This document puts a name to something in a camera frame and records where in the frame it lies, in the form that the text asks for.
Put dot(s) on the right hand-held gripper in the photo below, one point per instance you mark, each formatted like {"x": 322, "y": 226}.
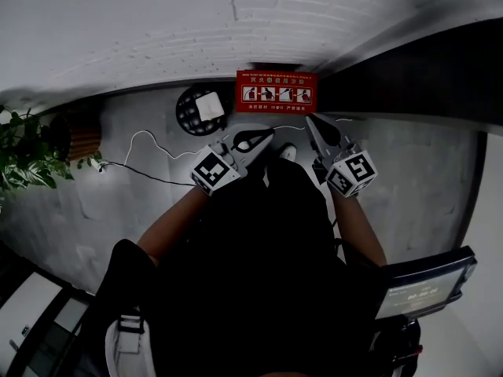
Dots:
{"x": 351, "y": 173}

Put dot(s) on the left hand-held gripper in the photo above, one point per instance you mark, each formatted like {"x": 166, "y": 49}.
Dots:
{"x": 214, "y": 171}

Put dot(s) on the red fire extinguisher box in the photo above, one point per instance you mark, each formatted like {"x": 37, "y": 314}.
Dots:
{"x": 275, "y": 79}

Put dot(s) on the person's left forearm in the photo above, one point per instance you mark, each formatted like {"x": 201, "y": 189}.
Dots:
{"x": 173, "y": 222}

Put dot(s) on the person's right forearm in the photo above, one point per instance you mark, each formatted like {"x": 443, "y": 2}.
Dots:
{"x": 357, "y": 230}

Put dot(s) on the black framed glass cabinet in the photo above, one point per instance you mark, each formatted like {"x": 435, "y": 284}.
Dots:
{"x": 35, "y": 312}

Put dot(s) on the person's white shoe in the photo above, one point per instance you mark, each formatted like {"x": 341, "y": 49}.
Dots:
{"x": 288, "y": 151}

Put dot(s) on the black round tufted stool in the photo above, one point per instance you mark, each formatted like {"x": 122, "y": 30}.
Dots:
{"x": 188, "y": 112}

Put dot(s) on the person's black clothing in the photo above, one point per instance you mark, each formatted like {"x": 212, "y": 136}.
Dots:
{"x": 251, "y": 273}

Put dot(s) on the white power plug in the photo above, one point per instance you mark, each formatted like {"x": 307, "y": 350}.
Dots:
{"x": 102, "y": 167}

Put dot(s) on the brown slatted wooden planter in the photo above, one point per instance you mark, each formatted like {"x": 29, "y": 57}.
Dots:
{"x": 84, "y": 140}

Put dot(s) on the black framed screen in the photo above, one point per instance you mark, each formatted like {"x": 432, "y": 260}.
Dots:
{"x": 422, "y": 289}

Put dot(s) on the black gear pack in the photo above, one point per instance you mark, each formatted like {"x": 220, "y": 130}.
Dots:
{"x": 397, "y": 348}

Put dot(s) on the green leafy plant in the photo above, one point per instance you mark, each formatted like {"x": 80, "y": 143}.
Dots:
{"x": 23, "y": 155}

